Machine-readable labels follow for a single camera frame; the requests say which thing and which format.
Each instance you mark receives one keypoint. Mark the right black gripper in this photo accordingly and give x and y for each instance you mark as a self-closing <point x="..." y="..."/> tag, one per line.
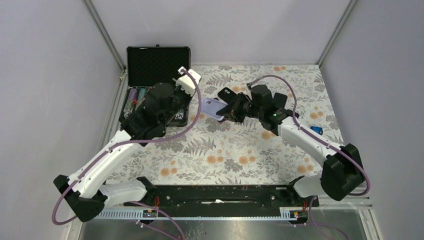
<point x="233" y="110"/>

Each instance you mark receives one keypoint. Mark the phone with purple edge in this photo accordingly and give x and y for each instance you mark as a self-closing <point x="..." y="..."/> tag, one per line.
<point x="223" y="120"/>

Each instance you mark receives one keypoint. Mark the black phone case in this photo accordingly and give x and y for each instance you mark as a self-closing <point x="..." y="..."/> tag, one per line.
<point x="227" y="95"/>

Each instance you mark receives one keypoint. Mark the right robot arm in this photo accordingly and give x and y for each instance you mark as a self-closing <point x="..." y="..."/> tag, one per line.
<point x="342" y="170"/>

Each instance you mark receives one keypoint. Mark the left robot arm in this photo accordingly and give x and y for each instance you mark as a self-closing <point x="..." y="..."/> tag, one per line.
<point x="84" y="193"/>

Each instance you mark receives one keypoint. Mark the phone in white case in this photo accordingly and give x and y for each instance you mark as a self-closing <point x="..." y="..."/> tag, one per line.
<point x="280" y="100"/>

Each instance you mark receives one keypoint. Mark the black poker chip case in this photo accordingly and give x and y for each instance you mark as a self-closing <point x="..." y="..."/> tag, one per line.
<point x="149" y="65"/>

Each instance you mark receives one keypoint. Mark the floral table mat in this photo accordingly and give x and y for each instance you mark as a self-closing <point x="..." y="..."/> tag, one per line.
<point x="227" y="153"/>

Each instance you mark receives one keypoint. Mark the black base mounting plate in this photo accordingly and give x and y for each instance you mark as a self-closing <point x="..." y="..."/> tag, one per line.
<point x="225" y="201"/>

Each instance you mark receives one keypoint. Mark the blue toy car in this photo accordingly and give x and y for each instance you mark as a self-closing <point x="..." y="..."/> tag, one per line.
<point x="317" y="129"/>

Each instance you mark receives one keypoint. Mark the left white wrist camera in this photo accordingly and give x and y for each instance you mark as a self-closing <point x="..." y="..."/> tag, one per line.
<point x="187" y="79"/>

